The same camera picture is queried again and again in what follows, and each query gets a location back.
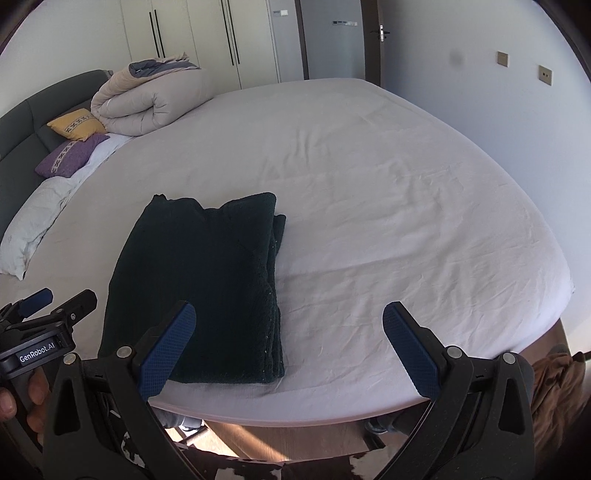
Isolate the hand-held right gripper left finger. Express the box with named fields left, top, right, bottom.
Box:
left=41, top=300, right=204, bottom=480

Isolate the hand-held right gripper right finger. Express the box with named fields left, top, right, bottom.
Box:
left=382, top=301, right=536, bottom=480

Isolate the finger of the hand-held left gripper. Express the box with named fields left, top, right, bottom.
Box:
left=8, top=288, right=54, bottom=320
left=45, top=289, right=99, bottom=330

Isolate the dark green knit sweater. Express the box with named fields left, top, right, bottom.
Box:
left=98, top=192, right=287, bottom=385

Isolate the person's left hand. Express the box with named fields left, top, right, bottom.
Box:
left=0, top=368, right=52, bottom=446

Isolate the white pillow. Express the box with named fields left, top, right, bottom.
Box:
left=0, top=175, right=86, bottom=281

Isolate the purple patterned pillow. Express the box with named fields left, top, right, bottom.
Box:
left=35, top=134, right=112, bottom=178

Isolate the bed with white sheet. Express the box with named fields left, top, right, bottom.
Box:
left=0, top=78, right=577, bottom=428

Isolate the brown cloth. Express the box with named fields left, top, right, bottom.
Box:
left=529, top=344, right=591, bottom=457

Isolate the yellow patterned pillow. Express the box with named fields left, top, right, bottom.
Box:
left=47, top=108, right=109, bottom=141

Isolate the dark grey padded headboard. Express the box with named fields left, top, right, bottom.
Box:
left=0, top=69, right=114, bottom=241

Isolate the folded beige duvet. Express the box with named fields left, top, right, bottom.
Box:
left=90, top=52, right=217, bottom=137

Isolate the cream wardrobe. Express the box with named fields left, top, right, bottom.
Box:
left=121, top=0, right=305, bottom=90

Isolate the grey door with brown frame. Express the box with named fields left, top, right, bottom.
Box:
left=295, top=0, right=384, bottom=86

